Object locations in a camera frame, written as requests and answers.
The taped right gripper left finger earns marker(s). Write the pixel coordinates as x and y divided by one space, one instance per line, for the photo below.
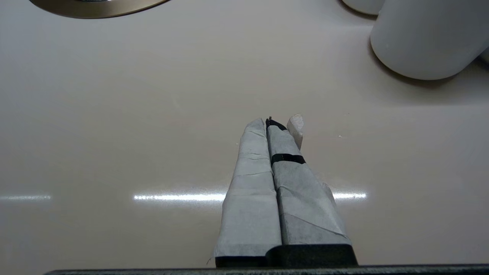
250 206

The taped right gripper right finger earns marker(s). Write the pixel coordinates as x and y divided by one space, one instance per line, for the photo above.
305 214

